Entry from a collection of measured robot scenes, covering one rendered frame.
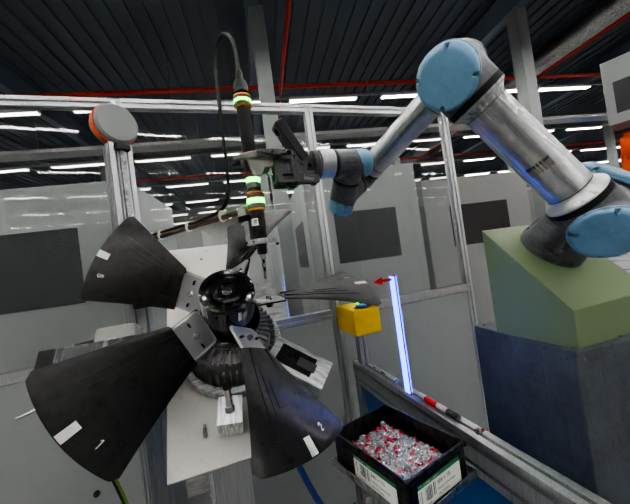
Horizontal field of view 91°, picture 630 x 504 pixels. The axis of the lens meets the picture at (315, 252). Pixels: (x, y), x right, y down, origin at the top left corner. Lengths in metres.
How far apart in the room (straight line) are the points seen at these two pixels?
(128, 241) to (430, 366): 1.59
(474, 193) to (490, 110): 4.09
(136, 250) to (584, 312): 1.02
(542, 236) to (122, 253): 1.04
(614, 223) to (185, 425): 0.98
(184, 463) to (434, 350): 1.41
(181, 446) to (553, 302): 0.90
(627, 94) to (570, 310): 3.62
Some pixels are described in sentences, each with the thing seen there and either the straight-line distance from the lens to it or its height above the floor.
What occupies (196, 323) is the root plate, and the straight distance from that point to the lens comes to 0.72.
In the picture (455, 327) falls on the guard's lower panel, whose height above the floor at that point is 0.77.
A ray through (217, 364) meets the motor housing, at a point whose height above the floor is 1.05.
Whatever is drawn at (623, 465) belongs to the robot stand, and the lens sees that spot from 1.02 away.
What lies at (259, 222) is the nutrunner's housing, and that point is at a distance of 0.75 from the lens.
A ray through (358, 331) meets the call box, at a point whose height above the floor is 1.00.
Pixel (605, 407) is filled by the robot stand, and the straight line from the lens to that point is 0.95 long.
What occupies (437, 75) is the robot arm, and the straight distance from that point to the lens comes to 0.70.
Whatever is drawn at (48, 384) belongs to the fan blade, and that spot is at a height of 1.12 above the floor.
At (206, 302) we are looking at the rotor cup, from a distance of 0.68.
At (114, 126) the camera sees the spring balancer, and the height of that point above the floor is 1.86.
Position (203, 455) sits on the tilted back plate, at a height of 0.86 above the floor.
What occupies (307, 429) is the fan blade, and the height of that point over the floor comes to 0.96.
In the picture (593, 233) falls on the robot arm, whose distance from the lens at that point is 0.78.
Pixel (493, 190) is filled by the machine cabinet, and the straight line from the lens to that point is 4.98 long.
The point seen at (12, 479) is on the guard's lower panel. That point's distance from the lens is 1.78.
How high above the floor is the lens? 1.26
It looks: 1 degrees up
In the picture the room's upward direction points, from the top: 8 degrees counter-clockwise
